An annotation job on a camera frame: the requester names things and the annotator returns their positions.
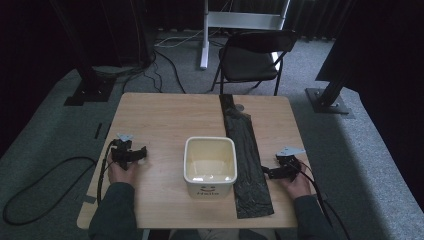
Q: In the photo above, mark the black tape strip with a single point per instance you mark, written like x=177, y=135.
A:
x=108, y=130
x=98, y=130

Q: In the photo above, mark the grey tape strip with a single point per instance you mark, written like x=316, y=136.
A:
x=88, y=199

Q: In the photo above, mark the cream plastic bin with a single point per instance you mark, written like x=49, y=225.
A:
x=210, y=160

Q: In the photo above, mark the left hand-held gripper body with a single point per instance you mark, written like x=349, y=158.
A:
x=121, y=155

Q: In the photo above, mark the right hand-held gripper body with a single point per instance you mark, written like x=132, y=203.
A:
x=288, y=166

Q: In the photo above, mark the black metal stand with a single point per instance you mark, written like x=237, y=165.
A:
x=328, y=100
x=90, y=90

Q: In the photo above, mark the black folding chair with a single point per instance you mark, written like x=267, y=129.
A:
x=248, y=63

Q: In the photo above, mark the black garbage bag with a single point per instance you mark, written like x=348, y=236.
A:
x=248, y=166

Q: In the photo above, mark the white metal desk frame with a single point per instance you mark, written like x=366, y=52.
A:
x=243, y=20

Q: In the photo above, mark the person's right hand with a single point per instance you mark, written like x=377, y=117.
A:
x=300, y=188

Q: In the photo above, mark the person's left hand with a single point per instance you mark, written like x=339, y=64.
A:
x=121, y=176

